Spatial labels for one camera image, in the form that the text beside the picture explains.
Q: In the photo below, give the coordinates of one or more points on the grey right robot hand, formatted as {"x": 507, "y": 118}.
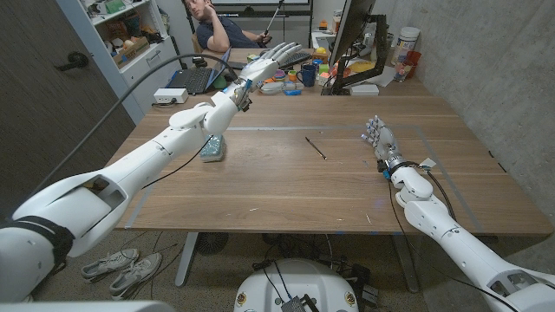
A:
{"x": 385, "y": 141}

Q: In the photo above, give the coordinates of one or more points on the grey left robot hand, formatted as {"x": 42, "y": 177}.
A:
{"x": 262, "y": 69}

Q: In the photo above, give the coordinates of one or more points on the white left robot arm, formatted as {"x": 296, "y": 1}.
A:
{"x": 130, "y": 160}

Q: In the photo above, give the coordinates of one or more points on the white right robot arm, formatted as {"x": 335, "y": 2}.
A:
{"x": 468, "y": 251}

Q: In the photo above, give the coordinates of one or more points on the colourful cube box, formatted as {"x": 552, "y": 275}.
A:
{"x": 252, "y": 58}

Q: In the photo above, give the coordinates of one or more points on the flat blue box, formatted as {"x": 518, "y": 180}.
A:
{"x": 293, "y": 92}

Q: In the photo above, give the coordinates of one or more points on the white flat box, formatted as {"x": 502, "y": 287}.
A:
{"x": 364, "y": 90}

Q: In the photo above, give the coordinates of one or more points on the thin dark pen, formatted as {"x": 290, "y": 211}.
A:
{"x": 316, "y": 148}

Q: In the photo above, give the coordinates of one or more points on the teal soap box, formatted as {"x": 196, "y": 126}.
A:
{"x": 212, "y": 149}

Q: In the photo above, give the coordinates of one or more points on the white power box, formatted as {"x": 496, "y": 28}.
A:
{"x": 170, "y": 95}

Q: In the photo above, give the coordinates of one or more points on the cardboard box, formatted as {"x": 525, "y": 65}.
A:
{"x": 130, "y": 53}

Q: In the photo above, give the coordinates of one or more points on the stacked colourful cups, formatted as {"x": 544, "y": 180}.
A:
{"x": 280, "y": 76}

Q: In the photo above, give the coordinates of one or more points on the black smartphone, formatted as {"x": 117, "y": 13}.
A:
{"x": 237, "y": 65}

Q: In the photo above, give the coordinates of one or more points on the small orange cup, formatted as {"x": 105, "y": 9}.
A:
{"x": 292, "y": 76}

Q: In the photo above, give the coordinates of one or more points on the black keyboard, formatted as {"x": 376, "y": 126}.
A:
{"x": 301, "y": 58}

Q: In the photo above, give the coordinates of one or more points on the green round object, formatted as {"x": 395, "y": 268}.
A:
{"x": 220, "y": 82}

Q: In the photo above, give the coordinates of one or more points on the man in dark polo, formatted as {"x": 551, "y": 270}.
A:
{"x": 234, "y": 34}

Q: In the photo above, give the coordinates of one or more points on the dark blue mug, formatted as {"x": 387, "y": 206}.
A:
{"x": 308, "y": 76}

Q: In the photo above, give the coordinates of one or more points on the thin grey stick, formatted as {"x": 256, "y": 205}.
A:
{"x": 273, "y": 18}

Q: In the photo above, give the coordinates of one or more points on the open black laptop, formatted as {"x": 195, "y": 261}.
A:
{"x": 193, "y": 80}

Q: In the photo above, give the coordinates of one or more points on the yellow plate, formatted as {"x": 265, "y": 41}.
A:
{"x": 362, "y": 66}

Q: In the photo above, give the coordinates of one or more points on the red plastic cup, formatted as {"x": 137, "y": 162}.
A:
{"x": 413, "y": 60}

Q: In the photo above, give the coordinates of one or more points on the white wipes canister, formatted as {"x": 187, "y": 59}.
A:
{"x": 405, "y": 45}

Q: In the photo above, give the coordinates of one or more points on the black monitor stand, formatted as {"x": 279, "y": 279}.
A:
{"x": 381, "y": 43}

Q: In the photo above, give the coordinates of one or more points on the black computer monitor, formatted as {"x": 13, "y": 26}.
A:
{"x": 351, "y": 26}

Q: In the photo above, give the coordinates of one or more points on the white shelf cabinet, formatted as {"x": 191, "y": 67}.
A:
{"x": 147, "y": 73}

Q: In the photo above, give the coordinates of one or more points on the grey table leg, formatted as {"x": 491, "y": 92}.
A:
{"x": 186, "y": 260}
{"x": 406, "y": 264}

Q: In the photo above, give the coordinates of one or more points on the white robot torso base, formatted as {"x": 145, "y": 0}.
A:
{"x": 303, "y": 281}

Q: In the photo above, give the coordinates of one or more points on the round black fan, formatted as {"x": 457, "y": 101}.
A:
{"x": 211, "y": 242}

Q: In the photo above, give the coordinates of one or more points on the dark wooden door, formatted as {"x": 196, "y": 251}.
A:
{"x": 43, "y": 121}

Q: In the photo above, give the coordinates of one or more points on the grey sneaker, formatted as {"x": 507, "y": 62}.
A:
{"x": 136, "y": 273}
{"x": 110, "y": 262}

